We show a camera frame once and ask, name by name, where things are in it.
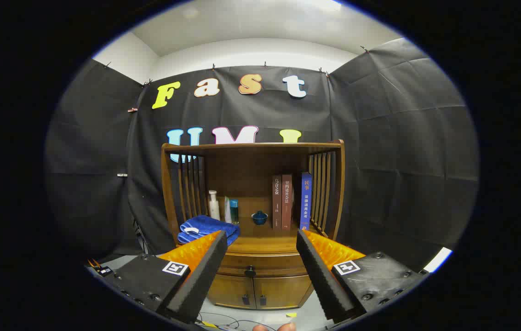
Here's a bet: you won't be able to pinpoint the white pump bottle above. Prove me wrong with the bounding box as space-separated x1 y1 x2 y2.
208 190 221 221

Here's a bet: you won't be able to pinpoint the grey floor cables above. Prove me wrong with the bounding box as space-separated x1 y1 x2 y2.
196 312 279 331

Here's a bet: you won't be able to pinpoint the wooden cabinet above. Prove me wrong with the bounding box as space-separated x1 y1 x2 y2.
161 139 346 310

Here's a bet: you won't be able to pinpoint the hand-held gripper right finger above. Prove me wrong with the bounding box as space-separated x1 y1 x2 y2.
296 229 428 322

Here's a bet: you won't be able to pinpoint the wooden countertop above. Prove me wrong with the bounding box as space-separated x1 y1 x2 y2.
175 221 334 254

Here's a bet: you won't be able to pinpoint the blue book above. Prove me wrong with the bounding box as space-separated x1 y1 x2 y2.
300 172 312 230

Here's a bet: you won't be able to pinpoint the dark brown book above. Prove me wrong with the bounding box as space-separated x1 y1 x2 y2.
272 175 283 230

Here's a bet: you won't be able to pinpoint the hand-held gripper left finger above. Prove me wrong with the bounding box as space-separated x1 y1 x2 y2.
90 231 228 324

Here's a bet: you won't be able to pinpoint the black device with wires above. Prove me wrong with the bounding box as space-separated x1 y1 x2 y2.
86 258 115 277

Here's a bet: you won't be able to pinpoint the wooden cabinet door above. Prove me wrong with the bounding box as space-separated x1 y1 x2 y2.
253 274 314 309
207 274 257 309

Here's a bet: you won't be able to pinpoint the blue folded towel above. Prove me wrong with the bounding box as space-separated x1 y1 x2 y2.
177 215 240 246

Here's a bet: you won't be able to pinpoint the reddish brown book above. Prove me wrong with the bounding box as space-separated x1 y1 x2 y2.
281 174 293 231

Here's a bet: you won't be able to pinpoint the wooden drawer with black knob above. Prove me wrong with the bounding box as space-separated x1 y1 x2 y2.
217 251 309 278

